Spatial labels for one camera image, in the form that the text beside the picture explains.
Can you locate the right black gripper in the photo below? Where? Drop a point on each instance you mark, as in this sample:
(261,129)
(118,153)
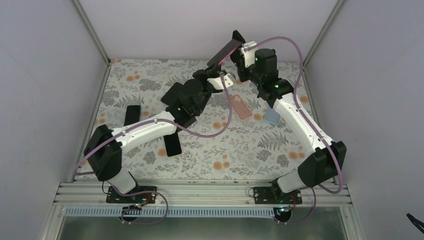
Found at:
(242,78)

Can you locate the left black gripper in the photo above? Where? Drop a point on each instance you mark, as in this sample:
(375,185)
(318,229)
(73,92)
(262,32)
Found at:
(207,73)

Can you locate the black phone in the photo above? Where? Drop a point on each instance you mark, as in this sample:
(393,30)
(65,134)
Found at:
(224,53)

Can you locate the pink phone case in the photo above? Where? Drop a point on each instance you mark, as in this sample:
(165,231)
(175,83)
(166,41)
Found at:
(240,107)

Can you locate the light blue phone case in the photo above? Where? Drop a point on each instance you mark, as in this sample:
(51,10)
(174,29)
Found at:
(271,116)

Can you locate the blue smartphone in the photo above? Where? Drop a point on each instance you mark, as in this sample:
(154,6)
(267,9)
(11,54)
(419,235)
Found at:
(132,114)

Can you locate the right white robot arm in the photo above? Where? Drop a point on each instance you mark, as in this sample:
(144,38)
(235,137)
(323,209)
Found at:
(324,158)

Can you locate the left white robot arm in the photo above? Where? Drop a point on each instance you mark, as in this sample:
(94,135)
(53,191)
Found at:
(185,102)

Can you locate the floral patterned mat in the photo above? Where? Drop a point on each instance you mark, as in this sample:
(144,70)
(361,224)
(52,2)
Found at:
(218,145)

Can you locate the black object at corner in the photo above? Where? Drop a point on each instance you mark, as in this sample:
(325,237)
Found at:
(416,222)

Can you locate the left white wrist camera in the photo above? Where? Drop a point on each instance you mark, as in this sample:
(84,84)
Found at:
(220,83)

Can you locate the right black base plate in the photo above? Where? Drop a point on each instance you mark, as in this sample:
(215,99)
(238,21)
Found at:
(267,195)

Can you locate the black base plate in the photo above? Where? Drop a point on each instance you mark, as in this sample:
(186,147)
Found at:
(267,195)
(139,195)

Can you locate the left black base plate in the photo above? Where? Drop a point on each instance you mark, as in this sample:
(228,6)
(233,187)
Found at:
(139,195)

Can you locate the perforated cable duct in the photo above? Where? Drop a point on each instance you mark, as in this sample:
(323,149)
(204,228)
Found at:
(171,212)

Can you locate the aluminium rail frame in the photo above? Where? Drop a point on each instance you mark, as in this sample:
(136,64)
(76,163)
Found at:
(185,193)

